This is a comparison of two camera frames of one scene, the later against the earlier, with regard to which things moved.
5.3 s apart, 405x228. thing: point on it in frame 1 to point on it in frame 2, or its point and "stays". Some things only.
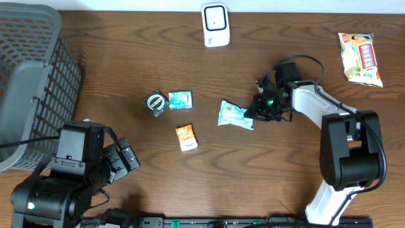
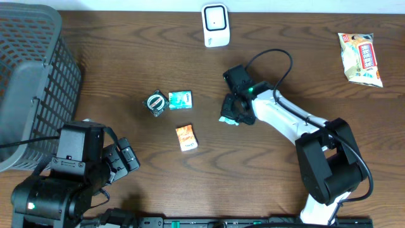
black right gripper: x=255 y=111 to x=225 y=112
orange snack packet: x=188 y=140 stays
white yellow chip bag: x=359 y=58 stays
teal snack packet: x=180 y=100 stays
